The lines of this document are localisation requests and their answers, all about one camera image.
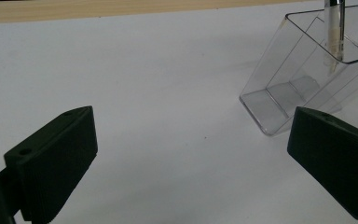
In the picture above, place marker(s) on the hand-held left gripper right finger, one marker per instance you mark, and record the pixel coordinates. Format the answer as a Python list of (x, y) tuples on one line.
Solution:
[(335, 155)]

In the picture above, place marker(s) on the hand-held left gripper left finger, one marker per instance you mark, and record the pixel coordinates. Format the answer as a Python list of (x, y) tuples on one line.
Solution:
[(52, 161)]

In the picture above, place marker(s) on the clear acrylic organizer box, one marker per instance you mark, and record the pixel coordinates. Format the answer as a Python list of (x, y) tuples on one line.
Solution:
[(295, 90)]

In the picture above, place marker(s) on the clear silver pen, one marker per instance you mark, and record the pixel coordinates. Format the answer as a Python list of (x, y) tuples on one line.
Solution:
[(335, 31)]

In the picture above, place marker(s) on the white table sheet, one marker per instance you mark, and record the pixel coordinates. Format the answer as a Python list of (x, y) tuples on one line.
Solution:
[(167, 93)]

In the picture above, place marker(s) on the wooden table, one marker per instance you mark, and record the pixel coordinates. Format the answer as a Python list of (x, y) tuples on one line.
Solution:
[(105, 9)]

